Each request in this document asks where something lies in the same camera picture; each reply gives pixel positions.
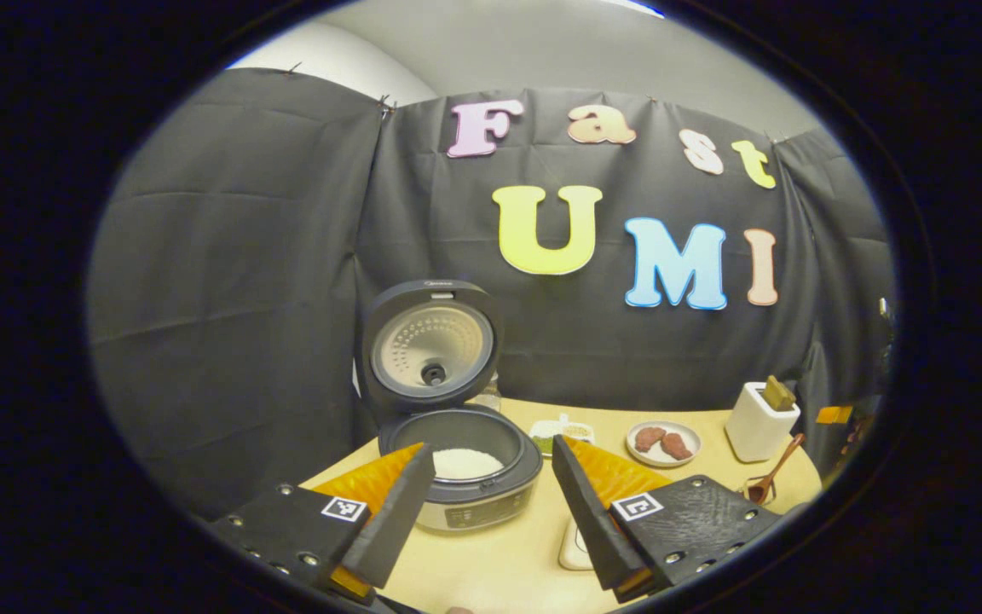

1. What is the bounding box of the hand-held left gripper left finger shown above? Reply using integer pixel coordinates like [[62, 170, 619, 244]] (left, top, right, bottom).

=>
[[210, 442, 436, 606]]

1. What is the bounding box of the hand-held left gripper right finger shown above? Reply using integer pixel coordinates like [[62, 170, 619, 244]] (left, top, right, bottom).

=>
[[551, 433, 786, 605]]

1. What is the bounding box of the brown wooden spoon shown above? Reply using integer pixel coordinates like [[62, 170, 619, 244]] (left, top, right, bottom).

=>
[[747, 432, 807, 506]]

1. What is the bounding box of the grey rice cooker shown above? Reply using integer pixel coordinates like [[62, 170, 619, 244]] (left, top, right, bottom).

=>
[[356, 277, 545, 534]]

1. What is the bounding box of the white uncooked rice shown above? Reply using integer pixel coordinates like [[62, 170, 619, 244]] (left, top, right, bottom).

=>
[[431, 448, 506, 481]]

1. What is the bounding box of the metal wire chopstick holder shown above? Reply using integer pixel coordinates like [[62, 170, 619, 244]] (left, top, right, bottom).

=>
[[740, 473, 783, 508]]

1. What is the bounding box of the brown bread slice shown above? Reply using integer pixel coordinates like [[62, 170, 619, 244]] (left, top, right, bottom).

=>
[[762, 375, 797, 412]]

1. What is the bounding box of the white toaster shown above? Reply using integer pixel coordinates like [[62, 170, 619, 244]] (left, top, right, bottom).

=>
[[724, 381, 801, 464]]

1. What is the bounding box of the white divided dish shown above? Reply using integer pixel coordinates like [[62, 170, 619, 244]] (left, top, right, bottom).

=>
[[529, 414, 596, 457]]

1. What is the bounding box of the round white plate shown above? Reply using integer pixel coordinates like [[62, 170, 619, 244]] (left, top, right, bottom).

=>
[[625, 420, 703, 468]]

